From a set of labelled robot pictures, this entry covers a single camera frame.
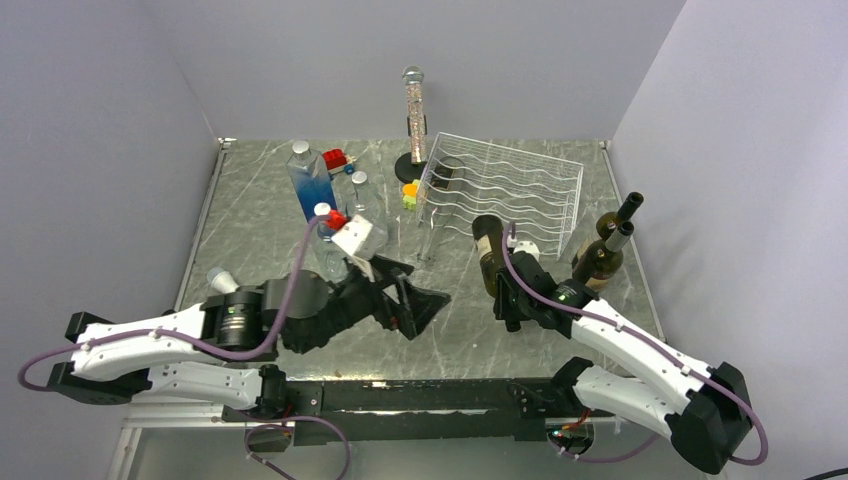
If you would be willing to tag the black microphone stand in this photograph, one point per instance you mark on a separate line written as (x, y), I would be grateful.
(411, 165)

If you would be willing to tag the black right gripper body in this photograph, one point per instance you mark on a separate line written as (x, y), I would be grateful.
(510, 305)

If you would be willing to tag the yellow green toy blocks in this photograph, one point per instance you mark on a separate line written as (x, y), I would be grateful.
(410, 194)

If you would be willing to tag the red toy block car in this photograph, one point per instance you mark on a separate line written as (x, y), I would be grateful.
(337, 162)

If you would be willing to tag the clear glass wine bottle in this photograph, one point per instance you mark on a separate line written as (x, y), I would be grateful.
(438, 193)

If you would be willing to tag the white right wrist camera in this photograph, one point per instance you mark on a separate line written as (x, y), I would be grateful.
(526, 246)

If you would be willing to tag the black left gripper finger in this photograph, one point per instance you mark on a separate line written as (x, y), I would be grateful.
(417, 308)
(385, 269)

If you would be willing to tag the clear round glass bottle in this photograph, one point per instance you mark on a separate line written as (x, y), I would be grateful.
(331, 260)

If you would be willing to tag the dark green wine bottle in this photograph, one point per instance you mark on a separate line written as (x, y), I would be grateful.
(487, 232)

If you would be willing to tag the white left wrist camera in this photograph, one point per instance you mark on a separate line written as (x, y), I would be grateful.
(355, 236)

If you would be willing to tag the green wine bottle rear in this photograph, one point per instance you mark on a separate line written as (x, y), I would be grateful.
(608, 222)

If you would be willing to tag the clear bottle dark label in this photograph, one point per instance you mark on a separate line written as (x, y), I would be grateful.
(367, 202)

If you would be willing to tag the glitter microphone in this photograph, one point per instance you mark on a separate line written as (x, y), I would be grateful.
(413, 80)

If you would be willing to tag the white handheld microphone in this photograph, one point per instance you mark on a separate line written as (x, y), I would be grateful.
(222, 281)

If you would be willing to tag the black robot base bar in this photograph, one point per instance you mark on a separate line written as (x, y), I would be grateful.
(523, 409)

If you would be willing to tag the tall blue square bottle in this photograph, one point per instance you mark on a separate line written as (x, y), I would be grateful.
(310, 178)

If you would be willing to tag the green wine bottle brown label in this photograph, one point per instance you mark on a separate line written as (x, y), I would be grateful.
(603, 258)

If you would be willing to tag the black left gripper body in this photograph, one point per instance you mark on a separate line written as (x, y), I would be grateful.
(357, 299)

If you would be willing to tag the white wire wine rack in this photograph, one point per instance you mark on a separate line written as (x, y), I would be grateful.
(539, 193)

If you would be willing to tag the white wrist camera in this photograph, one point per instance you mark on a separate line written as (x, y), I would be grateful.
(526, 246)
(355, 236)

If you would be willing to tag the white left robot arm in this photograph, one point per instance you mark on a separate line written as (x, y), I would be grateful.
(224, 350)

